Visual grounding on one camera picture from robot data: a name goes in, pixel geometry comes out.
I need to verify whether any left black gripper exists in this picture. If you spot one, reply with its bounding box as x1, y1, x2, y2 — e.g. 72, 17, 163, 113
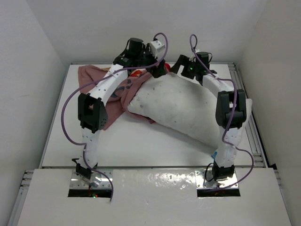
134, 45, 165, 77

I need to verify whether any white pillow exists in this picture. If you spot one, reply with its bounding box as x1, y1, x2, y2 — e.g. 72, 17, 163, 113
127, 73, 253, 163

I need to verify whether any pink patterned pillowcase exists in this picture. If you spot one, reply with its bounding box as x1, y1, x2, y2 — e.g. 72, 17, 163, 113
78, 65, 153, 130

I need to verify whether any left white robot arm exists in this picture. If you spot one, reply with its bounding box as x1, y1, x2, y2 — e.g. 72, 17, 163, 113
76, 38, 168, 179

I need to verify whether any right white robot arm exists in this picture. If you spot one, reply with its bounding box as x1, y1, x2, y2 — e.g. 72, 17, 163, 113
170, 52, 247, 181

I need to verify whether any blue pillow label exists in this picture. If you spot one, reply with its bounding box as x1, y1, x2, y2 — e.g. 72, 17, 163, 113
211, 151, 217, 159

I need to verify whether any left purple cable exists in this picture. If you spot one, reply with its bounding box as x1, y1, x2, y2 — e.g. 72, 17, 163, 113
61, 32, 169, 203

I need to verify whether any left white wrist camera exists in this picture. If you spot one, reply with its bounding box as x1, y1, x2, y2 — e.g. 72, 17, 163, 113
150, 40, 166, 58

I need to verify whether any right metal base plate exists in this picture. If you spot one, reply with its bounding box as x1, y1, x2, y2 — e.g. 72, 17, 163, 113
195, 167, 239, 190

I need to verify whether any metal base plate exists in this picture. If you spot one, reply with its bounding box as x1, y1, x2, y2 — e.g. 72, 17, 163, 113
69, 170, 113, 190
195, 167, 239, 190

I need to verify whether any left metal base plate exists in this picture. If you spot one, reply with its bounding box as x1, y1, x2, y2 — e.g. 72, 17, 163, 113
69, 170, 113, 190

